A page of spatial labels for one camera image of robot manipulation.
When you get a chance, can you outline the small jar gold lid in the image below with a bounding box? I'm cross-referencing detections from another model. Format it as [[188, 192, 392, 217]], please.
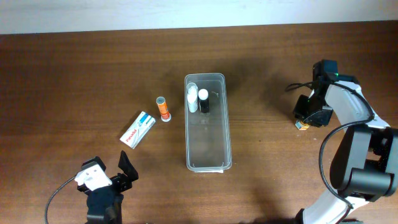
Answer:
[[295, 120, 310, 131]]

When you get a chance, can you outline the orange effervescent tablet tube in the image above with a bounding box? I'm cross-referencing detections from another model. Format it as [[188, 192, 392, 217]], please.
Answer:
[[156, 96, 172, 122]]

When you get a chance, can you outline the clear plastic container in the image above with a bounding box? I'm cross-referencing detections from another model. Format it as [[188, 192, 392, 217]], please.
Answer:
[[184, 73, 232, 173]]

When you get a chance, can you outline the white spray bottle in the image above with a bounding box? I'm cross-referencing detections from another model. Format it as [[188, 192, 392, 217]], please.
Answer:
[[187, 82, 198, 113]]

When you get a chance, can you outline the dark bottle white cap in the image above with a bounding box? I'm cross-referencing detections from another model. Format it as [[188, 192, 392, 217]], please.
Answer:
[[198, 88, 210, 113]]

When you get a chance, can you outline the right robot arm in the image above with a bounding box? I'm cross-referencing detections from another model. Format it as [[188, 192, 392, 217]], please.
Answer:
[[294, 73, 397, 223]]

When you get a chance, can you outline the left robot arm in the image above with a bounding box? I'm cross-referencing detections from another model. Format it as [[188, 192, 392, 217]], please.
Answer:
[[74, 151, 139, 223]]

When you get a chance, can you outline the white Panadol medicine box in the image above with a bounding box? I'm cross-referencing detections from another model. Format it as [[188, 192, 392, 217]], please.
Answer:
[[119, 111, 156, 149]]

